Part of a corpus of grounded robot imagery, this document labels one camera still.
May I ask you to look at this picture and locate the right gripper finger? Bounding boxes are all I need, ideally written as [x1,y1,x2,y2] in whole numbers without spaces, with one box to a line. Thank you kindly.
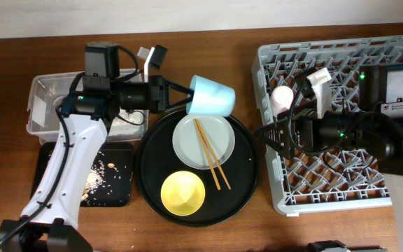
[255,135,288,158]
[253,119,287,137]

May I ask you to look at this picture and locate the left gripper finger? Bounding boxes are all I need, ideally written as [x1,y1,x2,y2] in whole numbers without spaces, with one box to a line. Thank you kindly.
[164,79,195,95]
[166,97,192,111]

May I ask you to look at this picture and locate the pink cup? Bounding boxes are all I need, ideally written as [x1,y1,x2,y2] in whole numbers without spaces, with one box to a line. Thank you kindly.
[270,85,294,117]

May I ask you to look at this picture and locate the wooden chopstick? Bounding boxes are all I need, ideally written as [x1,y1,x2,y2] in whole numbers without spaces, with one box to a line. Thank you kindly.
[197,119,231,190]
[193,119,221,190]

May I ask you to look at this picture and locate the blue cup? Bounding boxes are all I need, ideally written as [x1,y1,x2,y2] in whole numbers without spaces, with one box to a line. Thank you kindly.
[186,76,236,117]

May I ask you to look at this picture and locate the light grey plate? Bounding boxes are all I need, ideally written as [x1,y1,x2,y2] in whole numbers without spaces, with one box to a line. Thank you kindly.
[172,115,235,170]

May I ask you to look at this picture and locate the yellow bowl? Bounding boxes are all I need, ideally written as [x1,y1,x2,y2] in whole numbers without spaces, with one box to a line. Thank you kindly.
[160,171,206,216]

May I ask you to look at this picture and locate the food scraps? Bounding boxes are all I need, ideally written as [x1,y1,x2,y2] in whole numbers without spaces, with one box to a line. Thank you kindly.
[80,150,122,207]

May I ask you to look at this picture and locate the white napkin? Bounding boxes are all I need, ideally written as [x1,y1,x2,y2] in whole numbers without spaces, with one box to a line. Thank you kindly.
[109,110,146,135]

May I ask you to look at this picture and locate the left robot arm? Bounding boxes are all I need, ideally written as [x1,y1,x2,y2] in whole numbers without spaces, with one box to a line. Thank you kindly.
[0,42,195,251]

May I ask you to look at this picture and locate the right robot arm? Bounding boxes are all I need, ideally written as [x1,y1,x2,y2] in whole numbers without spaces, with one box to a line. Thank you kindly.
[253,64,403,249]

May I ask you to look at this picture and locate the grey dishwasher rack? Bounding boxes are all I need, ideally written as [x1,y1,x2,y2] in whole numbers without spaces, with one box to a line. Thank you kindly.
[251,35,403,216]

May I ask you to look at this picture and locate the round black tray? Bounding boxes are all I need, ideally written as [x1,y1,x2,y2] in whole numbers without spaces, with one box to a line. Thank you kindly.
[135,110,260,227]

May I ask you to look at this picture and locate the black rectangular tray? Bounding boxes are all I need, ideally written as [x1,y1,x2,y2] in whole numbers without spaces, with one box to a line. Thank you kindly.
[29,141,135,208]

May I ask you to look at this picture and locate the clear plastic bin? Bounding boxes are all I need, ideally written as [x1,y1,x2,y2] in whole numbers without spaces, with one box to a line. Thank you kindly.
[27,72,148,144]

